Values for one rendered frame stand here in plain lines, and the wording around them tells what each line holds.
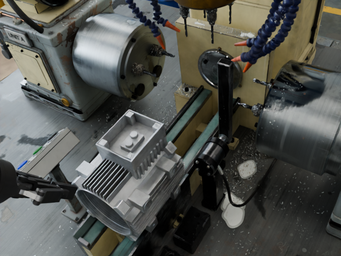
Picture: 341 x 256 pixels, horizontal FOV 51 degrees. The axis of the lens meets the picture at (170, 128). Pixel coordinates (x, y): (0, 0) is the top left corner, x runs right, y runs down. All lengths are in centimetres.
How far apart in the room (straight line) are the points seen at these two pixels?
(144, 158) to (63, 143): 24
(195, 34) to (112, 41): 24
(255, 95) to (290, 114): 30
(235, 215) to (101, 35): 64
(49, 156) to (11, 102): 69
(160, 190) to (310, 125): 36
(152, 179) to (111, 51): 42
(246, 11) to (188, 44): 20
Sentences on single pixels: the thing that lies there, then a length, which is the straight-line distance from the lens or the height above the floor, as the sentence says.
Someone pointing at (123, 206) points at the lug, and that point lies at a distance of 76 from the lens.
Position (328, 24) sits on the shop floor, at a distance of 328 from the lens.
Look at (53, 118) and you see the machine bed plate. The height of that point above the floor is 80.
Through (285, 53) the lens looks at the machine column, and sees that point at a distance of 115.
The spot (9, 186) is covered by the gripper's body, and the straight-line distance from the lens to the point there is 64.
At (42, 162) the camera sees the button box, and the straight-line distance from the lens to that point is 91.
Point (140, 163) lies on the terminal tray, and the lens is 78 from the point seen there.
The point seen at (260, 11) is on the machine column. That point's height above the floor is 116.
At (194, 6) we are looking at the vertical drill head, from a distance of 85.
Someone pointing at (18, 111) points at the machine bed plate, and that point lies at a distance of 153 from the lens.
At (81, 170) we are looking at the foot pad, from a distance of 85.
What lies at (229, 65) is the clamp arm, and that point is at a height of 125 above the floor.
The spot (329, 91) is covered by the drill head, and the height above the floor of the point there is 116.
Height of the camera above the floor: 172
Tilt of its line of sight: 47 degrees down
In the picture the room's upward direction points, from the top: 10 degrees counter-clockwise
